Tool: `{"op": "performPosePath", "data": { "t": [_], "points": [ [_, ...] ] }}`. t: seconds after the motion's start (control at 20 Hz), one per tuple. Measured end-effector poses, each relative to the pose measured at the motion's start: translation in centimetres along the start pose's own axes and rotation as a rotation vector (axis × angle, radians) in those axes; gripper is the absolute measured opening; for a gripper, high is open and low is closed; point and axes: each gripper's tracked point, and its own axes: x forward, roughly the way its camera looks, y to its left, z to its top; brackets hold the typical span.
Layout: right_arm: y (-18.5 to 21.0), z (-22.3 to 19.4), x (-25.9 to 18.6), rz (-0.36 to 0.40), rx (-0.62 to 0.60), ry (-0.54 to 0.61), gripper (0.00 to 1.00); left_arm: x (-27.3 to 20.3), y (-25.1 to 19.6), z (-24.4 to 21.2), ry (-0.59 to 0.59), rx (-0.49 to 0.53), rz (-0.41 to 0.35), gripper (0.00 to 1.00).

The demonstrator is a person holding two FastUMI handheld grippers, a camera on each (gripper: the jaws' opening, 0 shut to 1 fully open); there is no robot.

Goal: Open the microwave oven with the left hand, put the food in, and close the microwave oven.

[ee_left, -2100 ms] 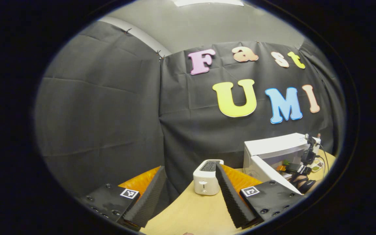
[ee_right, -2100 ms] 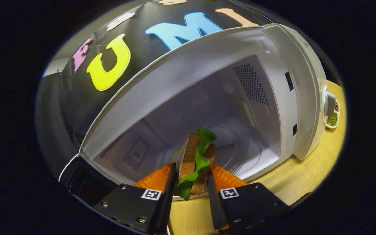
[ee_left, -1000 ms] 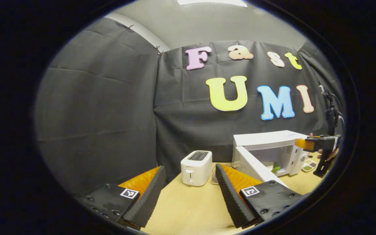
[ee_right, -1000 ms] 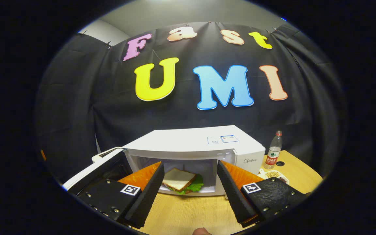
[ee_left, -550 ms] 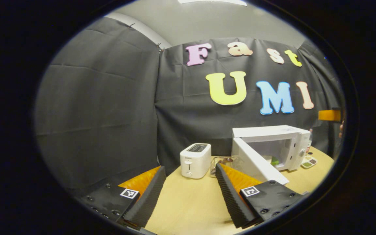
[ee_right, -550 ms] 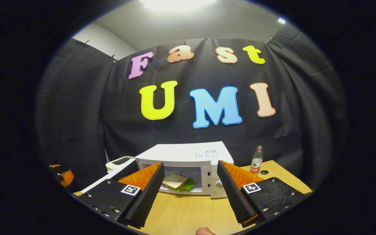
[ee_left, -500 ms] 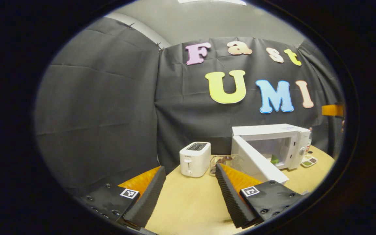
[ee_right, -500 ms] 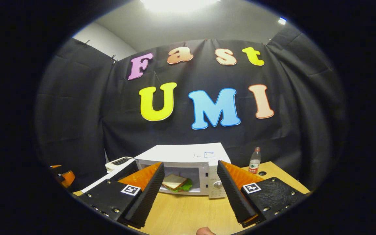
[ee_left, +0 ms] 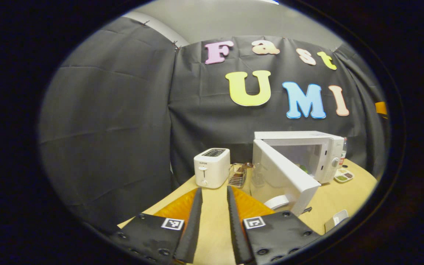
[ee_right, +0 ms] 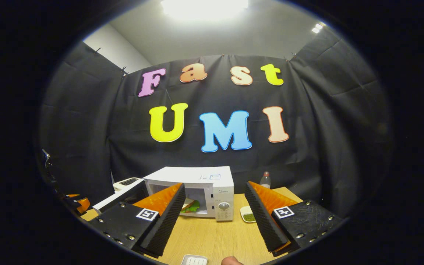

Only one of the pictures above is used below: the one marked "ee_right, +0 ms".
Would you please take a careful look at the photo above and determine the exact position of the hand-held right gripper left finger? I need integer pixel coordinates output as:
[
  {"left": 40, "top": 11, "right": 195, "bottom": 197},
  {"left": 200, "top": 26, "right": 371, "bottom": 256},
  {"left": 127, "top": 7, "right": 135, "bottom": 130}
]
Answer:
[{"left": 89, "top": 183, "right": 186, "bottom": 258}]

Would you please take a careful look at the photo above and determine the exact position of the lettuce sandwich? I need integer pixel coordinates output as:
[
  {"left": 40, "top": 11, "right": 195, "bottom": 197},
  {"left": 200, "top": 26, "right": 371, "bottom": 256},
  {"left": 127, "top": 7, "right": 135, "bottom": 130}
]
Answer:
[{"left": 181, "top": 198, "right": 201, "bottom": 214}]

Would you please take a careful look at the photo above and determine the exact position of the large ceiling light panel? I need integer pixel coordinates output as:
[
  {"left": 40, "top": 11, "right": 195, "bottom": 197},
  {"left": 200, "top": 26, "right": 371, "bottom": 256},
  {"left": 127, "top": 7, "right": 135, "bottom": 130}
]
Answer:
[{"left": 160, "top": 0, "right": 249, "bottom": 21}]

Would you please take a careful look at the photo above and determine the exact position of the white microwave oven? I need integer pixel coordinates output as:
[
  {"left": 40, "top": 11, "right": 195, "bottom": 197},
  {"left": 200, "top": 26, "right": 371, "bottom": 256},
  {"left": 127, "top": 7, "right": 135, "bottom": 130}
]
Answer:
[{"left": 92, "top": 166, "right": 234, "bottom": 221}]

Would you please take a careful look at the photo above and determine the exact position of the white divided dish of beans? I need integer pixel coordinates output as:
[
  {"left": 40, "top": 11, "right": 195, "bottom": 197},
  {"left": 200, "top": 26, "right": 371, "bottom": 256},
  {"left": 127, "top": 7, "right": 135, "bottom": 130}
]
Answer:
[{"left": 240, "top": 205, "right": 257, "bottom": 223}]

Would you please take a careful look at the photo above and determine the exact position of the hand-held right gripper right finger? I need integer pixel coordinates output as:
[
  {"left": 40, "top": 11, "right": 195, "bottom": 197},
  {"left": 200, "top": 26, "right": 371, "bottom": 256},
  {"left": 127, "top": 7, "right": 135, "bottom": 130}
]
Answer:
[{"left": 244, "top": 181, "right": 343, "bottom": 257}]

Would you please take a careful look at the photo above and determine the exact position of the white toaster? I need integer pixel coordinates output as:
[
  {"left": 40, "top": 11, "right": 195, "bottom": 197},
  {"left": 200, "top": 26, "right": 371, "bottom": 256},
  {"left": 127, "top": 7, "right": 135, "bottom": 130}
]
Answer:
[{"left": 113, "top": 177, "right": 144, "bottom": 192}]

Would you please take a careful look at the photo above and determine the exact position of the white tray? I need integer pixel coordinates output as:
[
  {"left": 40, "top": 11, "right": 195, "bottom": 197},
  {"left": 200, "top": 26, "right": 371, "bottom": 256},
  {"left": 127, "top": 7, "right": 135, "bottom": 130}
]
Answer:
[{"left": 181, "top": 254, "right": 208, "bottom": 265}]

